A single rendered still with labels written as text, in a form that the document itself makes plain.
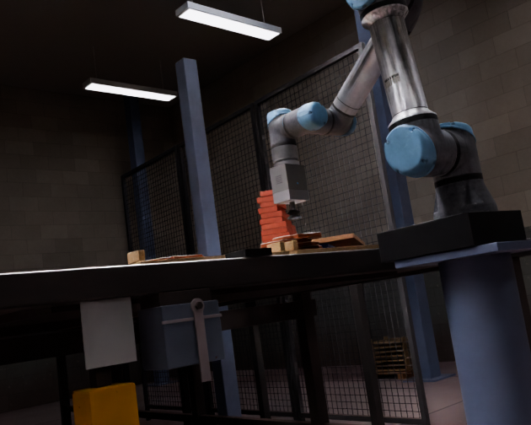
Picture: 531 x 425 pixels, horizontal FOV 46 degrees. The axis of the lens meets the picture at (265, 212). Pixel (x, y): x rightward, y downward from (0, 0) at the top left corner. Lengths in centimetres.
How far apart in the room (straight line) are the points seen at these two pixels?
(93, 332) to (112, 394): 11
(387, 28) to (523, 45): 529
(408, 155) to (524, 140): 522
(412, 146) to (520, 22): 550
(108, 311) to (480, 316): 82
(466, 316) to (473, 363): 11
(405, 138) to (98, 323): 77
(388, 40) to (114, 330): 90
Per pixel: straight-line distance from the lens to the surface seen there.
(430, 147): 145
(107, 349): 120
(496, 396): 154
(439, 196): 158
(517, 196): 665
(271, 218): 271
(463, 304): 153
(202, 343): 126
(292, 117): 176
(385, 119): 606
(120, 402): 119
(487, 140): 683
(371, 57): 176
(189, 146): 388
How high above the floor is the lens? 79
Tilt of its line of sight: 9 degrees up
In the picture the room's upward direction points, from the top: 8 degrees counter-clockwise
